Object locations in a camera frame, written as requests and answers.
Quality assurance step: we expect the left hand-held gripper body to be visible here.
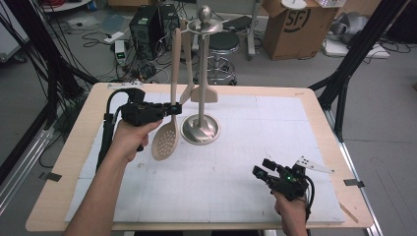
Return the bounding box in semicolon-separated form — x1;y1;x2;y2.
106;80;165;128

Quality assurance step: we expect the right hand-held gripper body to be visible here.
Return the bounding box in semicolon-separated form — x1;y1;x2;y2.
265;155;335;202

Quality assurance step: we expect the beige perforated skimmer spoon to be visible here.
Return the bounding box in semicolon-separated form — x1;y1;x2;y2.
150;28;182;162

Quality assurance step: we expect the steel utensil rack stand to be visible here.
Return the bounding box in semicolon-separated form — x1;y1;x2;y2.
180;4;231;147

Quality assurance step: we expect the beige slotted spatula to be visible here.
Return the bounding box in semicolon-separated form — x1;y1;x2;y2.
190;32;219;104

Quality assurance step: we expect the beige solid turner spatula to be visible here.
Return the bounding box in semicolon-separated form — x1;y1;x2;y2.
179;18;197;106

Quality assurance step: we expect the person's right hand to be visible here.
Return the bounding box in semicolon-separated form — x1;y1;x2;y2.
272;190;310;231

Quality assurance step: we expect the person's left hand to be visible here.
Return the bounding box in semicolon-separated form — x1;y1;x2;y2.
110;118;164;165

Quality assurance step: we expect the white foam board mat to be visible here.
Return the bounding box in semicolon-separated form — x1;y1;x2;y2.
64;90;347;224

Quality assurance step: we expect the small white power supply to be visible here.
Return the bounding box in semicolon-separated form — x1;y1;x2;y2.
113;39;129;67

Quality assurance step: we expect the black tape strip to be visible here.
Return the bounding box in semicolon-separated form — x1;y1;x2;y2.
342;178;366;189
37;171;63;183

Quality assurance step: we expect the large black computer tower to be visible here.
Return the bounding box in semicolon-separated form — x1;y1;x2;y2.
128;5;165;61

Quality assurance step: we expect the white power strip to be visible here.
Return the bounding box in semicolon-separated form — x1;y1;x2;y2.
103;30;126;45

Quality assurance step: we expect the slim black computer tower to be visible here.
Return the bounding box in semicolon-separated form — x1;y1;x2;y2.
158;3;182;51

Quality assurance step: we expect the black round stool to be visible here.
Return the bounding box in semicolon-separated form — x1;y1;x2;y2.
190;30;241;87

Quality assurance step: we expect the brown cardboard box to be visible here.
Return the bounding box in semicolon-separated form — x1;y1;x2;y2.
261;0;339;62

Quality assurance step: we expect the white round plate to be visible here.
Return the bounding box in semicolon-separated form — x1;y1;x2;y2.
280;0;309;11

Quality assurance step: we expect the grey bag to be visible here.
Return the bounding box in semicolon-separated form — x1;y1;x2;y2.
328;11;371;46

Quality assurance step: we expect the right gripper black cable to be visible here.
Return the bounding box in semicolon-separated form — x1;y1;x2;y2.
303;176;317;221

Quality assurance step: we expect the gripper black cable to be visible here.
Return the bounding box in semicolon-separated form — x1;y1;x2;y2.
303;176;317;221
94;88;133;174

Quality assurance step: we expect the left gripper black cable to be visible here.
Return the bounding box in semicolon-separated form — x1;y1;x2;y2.
94;88;133;174

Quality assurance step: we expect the aluminium rail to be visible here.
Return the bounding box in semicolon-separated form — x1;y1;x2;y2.
324;109;386;236
0;126;56;215

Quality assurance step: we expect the black metal frame stand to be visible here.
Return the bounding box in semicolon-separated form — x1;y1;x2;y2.
308;0;411;144
0;0;99;132

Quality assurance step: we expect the white metal stand post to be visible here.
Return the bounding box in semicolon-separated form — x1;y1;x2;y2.
246;0;264;62

